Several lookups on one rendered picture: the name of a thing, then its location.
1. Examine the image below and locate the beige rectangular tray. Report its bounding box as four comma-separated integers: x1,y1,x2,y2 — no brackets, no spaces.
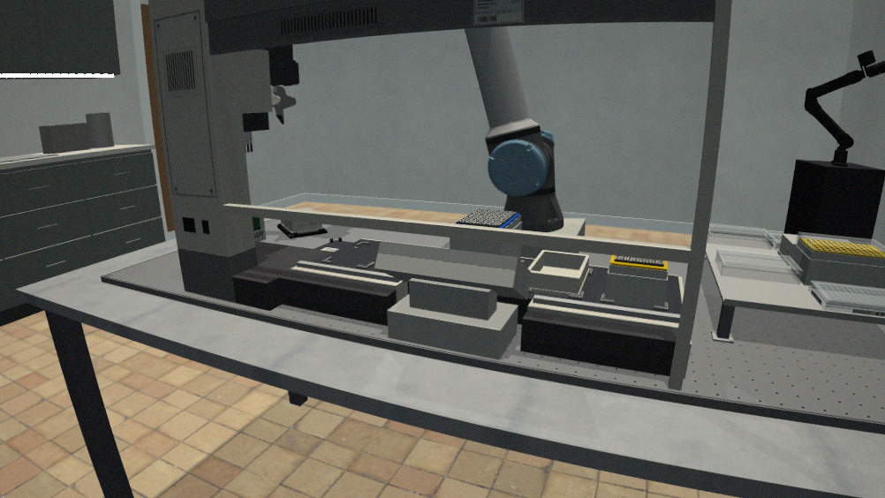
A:
528,250,589,297

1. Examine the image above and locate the blue tip rack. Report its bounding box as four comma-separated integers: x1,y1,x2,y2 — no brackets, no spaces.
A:
450,238,521,258

